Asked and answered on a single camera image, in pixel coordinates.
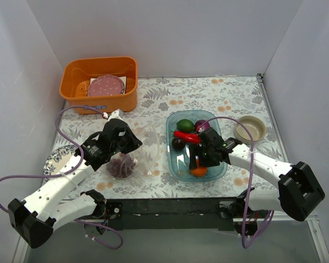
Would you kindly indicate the dark red grape bunch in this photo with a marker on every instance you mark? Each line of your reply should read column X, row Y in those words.
column 121, row 167

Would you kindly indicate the floral tablecloth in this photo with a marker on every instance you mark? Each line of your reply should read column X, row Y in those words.
column 228, row 98

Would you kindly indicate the dark purple plum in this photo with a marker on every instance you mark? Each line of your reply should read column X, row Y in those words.
column 178, row 144

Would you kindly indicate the blue patterned plate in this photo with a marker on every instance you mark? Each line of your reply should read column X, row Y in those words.
column 57, row 160

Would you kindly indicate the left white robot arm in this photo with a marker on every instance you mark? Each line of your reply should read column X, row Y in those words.
column 37, row 216

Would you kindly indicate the purple red onion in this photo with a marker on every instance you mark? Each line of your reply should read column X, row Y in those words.
column 201, row 125

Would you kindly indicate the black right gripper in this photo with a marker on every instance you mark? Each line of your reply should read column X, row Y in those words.
column 202, row 158

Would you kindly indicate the red chili pepper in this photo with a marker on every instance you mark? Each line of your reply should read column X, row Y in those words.
column 187, row 137

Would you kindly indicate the aluminium frame rail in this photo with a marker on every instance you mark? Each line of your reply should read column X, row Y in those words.
column 283, row 241

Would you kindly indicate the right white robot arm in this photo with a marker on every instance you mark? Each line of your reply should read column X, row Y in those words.
column 296, row 192

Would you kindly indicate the pink dotted plate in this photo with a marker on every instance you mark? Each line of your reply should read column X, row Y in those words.
column 106, row 85

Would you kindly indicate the orange plastic basket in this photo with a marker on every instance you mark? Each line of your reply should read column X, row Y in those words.
column 77, row 76

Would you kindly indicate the clear zip top bag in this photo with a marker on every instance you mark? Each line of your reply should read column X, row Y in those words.
column 147, row 154

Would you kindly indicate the green lime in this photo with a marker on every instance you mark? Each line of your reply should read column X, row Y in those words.
column 185, row 126

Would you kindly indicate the beige ceramic bowl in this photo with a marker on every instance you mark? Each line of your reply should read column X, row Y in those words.
column 255, row 127

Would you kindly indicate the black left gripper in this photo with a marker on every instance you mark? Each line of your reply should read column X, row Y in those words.
column 129, row 141

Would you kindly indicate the orange fruit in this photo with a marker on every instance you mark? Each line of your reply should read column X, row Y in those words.
column 199, row 171

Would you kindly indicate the clear blue plastic tray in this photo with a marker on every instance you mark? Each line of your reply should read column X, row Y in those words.
column 179, row 160

